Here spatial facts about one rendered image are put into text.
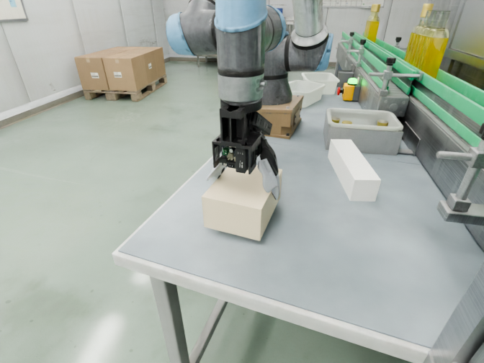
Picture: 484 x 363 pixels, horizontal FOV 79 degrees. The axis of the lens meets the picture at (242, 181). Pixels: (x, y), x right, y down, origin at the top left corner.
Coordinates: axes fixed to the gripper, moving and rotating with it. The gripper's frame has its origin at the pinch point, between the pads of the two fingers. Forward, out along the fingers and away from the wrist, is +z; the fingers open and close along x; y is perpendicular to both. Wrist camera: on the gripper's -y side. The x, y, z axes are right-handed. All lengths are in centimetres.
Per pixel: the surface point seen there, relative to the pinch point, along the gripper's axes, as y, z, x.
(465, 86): -55, -13, 48
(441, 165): -31, 2, 42
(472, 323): 22.0, -4.2, 34.4
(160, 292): 15.4, 20.5, -14.2
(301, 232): 0.5, 7.2, 12.8
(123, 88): -276, 68, -277
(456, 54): -89, -17, 51
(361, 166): -22.8, 1.5, 23.0
